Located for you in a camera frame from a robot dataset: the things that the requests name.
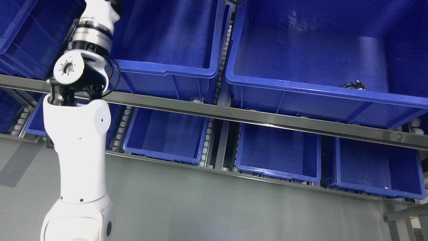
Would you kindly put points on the stainless steel table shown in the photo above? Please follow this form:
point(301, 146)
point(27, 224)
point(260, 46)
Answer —
point(409, 224)

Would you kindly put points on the blue bin upper middle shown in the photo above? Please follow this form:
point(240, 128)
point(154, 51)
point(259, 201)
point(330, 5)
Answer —
point(170, 48)

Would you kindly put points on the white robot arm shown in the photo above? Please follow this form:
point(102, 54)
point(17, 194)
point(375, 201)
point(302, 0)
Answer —
point(76, 119)

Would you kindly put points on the blue bin lower left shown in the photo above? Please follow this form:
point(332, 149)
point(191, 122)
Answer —
point(166, 135)

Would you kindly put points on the small black circuit board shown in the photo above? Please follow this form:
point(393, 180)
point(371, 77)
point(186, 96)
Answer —
point(354, 85)

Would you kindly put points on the blue bin upper left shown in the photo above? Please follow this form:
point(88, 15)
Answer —
point(32, 34)

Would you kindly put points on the blue bin upper right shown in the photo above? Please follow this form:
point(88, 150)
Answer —
point(290, 57)

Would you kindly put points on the blue bin lower middle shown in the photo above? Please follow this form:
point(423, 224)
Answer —
point(279, 153)

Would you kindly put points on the metal shelf rack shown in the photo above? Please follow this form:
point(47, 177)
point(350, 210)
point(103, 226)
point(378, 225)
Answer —
point(291, 122)

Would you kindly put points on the blue bin lower right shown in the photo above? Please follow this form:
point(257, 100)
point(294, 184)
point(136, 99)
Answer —
point(372, 168)

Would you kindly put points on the blue bin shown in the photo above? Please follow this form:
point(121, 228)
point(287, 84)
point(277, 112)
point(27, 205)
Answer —
point(279, 153)
point(290, 57)
point(166, 135)
point(372, 168)
point(32, 34)
point(170, 48)

